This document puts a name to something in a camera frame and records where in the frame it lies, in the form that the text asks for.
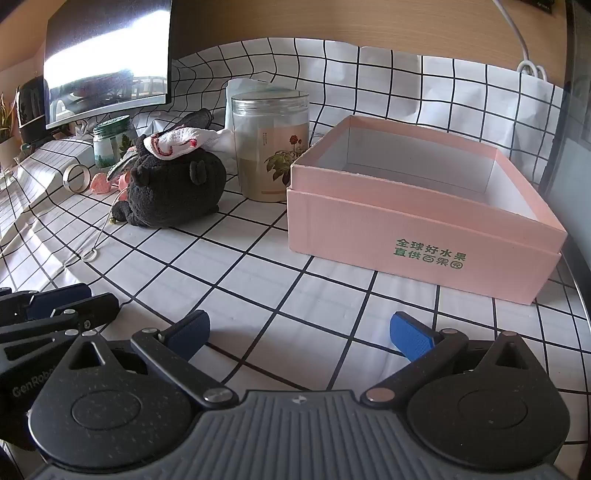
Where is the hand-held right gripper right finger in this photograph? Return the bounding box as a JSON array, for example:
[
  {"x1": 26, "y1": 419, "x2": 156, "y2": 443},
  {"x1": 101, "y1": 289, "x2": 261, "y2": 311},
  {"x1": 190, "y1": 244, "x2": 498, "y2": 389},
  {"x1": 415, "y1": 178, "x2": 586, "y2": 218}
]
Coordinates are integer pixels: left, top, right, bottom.
[{"x1": 362, "y1": 311, "x2": 536, "y2": 409}]

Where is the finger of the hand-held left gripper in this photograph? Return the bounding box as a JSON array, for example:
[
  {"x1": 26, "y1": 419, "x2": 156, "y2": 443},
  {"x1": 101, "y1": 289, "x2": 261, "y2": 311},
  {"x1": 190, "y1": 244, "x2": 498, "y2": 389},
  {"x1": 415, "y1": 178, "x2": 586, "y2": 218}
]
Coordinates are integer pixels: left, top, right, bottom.
[
  {"x1": 0, "y1": 282, "x2": 92, "y2": 324},
  {"x1": 0, "y1": 293, "x2": 120, "y2": 344}
]

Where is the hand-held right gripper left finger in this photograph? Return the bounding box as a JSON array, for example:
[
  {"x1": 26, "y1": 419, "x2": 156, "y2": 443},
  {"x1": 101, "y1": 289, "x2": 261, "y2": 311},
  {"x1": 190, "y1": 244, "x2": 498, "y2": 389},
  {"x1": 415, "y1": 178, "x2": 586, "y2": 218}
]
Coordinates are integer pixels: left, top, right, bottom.
[{"x1": 68, "y1": 310, "x2": 238, "y2": 411}]

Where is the pink cardboard box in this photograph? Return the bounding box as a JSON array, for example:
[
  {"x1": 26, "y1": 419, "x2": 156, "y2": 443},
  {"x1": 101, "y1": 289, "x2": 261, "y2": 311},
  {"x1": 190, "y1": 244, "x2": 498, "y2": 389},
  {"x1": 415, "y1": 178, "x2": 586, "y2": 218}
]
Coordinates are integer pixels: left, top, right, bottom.
[{"x1": 286, "y1": 115, "x2": 568, "y2": 306}]

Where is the black plush toy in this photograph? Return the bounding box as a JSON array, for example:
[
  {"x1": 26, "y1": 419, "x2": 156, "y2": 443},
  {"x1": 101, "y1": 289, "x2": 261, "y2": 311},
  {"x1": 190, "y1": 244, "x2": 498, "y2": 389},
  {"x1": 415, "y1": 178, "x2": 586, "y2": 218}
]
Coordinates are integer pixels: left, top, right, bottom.
[{"x1": 111, "y1": 134, "x2": 228, "y2": 228}]

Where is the white black-grid tablecloth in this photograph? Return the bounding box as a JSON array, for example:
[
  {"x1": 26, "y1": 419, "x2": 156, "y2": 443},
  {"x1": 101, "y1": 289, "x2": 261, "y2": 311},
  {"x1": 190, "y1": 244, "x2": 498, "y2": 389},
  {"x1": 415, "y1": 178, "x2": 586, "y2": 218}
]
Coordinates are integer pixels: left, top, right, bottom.
[{"x1": 0, "y1": 37, "x2": 591, "y2": 462}]

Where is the tape roll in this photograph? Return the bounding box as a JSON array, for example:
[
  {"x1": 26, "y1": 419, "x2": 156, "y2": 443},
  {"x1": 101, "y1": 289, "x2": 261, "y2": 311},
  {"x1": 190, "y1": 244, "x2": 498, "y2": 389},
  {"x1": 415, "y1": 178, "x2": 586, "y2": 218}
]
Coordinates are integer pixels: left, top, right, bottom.
[{"x1": 62, "y1": 165, "x2": 90, "y2": 192}]

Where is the green-lid glass jar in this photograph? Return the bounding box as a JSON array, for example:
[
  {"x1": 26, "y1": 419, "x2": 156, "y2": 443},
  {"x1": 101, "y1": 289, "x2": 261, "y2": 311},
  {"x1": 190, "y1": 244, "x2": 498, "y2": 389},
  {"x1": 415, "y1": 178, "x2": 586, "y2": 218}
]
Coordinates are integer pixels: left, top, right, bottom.
[{"x1": 93, "y1": 115, "x2": 139, "y2": 169}]

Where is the dark round speaker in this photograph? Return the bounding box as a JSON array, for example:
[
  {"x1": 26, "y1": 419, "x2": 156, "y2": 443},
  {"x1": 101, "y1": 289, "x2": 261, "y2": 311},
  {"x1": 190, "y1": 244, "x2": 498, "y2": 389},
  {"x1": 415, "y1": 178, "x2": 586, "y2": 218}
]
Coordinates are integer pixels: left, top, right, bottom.
[{"x1": 15, "y1": 76, "x2": 52, "y2": 145}]

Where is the white cloth with red pattern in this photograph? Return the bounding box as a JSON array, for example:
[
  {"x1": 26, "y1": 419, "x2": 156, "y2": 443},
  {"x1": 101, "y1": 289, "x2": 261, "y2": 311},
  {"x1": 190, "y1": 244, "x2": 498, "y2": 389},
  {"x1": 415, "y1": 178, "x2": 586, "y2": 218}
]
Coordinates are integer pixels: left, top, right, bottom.
[{"x1": 143, "y1": 127, "x2": 236, "y2": 160}]

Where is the clear jar with flower label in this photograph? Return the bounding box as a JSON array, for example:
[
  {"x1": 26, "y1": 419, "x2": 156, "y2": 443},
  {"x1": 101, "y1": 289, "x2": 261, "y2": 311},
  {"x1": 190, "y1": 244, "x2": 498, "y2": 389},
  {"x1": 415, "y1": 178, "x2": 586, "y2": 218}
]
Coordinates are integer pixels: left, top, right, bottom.
[{"x1": 231, "y1": 91, "x2": 311, "y2": 203}]

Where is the white plastic packet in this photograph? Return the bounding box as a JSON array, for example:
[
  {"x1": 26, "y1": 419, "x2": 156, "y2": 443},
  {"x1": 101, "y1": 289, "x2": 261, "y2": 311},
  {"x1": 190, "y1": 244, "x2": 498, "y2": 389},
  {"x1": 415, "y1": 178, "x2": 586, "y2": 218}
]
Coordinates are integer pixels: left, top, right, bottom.
[{"x1": 225, "y1": 78, "x2": 280, "y2": 131}]

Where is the black computer monitor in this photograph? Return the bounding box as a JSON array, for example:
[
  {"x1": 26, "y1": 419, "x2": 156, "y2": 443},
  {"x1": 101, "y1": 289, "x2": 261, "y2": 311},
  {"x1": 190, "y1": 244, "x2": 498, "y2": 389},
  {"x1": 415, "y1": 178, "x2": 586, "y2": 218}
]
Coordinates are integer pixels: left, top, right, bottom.
[{"x1": 43, "y1": 0, "x2": 174, "y2": 131}]

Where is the string with key ring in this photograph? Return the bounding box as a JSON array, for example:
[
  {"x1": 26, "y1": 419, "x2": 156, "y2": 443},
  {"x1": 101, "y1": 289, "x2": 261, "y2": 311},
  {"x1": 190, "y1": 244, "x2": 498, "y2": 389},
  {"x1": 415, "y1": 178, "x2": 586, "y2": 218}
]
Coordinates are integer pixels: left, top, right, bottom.
[{"x1": 84, "y1": 191, "x2": 127, "y2": 262}]

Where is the white cable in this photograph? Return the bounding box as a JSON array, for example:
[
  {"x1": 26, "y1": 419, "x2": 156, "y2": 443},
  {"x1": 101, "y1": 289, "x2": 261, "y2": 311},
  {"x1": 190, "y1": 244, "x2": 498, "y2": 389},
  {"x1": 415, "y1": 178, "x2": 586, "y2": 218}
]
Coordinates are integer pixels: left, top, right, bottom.
[{"x1": 491, "y1": 0, "x2": 549, "y2": 82}]

